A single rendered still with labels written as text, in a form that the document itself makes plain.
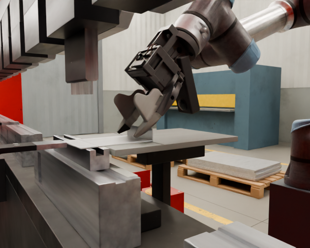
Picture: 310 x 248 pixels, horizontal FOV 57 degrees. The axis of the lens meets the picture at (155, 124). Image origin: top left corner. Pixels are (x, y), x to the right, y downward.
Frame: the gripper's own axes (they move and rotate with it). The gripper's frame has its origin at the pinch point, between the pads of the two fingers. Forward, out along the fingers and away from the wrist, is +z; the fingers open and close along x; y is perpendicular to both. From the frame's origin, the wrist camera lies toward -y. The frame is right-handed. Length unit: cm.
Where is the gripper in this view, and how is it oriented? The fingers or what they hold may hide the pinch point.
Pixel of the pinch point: (132, 132)
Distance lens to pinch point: 51.7
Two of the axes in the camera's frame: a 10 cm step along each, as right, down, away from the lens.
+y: -6.3, -6.1, -4.8
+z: -5.4, 7.9, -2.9
